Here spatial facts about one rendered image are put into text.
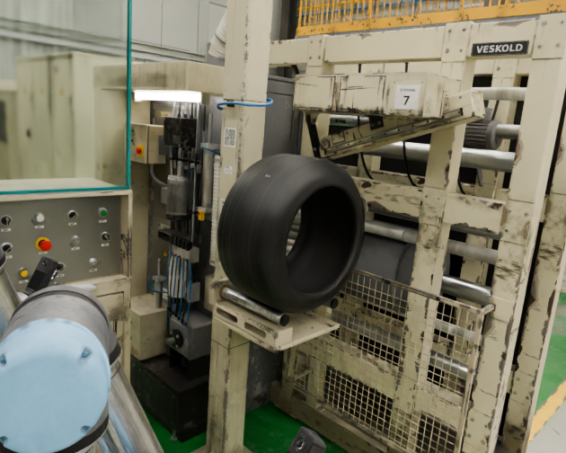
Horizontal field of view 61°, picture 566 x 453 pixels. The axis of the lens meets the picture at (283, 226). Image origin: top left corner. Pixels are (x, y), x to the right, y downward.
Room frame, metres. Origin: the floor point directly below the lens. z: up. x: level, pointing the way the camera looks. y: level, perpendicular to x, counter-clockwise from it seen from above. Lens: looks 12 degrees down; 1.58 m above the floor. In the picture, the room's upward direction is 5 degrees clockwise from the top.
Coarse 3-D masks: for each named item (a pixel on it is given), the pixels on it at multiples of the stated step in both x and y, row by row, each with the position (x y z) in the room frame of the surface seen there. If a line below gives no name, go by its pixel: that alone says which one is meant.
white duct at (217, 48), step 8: (224, 16) 2.43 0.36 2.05; (224, 24) 2.43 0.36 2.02; (216, 32) 2.48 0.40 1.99; (224, 32) 2.43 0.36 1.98; (216, 40) 2.46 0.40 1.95; (224, 40) 2.45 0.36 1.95; (216, 48) 2.47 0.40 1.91; (224, 48) 2.47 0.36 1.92; (216, 56) 2.49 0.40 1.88; (224, 56) 2.49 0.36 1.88
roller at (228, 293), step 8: (224, 288) 1.81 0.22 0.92; (224, 296) 1.79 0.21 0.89; (232, 296) 1.76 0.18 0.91; (240, 296) 1.74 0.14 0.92; (240, 304) 1.72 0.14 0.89; (248, 304) 1.69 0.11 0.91; (256, 304) 1.67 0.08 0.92; (264, 304) 1.67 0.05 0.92; (256, 312) 1.66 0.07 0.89; (264, 312) 1.63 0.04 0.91; (272, 312) 1.61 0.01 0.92; (280, 312) 1.60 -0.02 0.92; (272, 320) 1.60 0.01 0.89; (280, 320) 1.57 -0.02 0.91; (288, 320) 1.59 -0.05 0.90
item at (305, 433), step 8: (304, 432) 0.61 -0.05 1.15; (312, 432) 0.61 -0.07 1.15; (296, 440) 0.61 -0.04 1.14; (304, 440) 0.60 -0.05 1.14; (312, 440) 0.59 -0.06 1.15; (320, 440) 0.60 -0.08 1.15; (296, 448) 0.60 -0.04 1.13; (304, 448) 0.59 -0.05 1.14; (312, 448) 0.58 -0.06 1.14; (320, 448) 0.59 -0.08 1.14
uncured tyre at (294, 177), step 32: (288, 160) 1.69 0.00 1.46; (320, 160) 1.69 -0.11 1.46; (256, 192) 1.58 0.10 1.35; (288, 192) 1.54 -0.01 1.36; (320, 192) 2.00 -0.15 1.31; (352, 192) 1.76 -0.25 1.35; (224, 224) 1.61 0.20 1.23; (256, 224) 1.51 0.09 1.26; (288, 224) 1.52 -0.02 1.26; (320, 224) 2.02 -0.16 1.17; (352, 224) 1.91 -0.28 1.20; (224, 256) 1.61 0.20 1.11; (256, 256) 1.49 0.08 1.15; (288, 256) 1.96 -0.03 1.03; (320, 256) 1.97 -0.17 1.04; (352, 256) 1.79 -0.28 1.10; (256, 288) 1.54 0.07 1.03; (288, 288) 1.54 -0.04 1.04; (320, 288) 1.83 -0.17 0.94
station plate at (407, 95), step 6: (402, 84) 1.70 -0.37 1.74; (408, 84) 1.68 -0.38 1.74; (414, 84) 1.67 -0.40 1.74; (396, 90) 1.71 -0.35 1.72; (402, 90) 1.70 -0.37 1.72; (408, 90) 1.68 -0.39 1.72; (414, 90) 1.66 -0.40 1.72; (396, 96) 1.71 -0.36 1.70; (402, 96) 1.69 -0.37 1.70; (408, 96) 1.68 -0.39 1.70; (414, 96) 1.66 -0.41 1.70; (396, 102) 1.71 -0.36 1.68; (402, 102) 1.69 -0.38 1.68; (408, 102) 1.68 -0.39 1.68; (414, 102) 1.66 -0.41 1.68; (396, 108) 1.71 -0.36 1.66; (402, 108) 1.69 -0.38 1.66; (408, 108) 1.67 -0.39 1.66; (414, 108) 1.66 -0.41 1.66
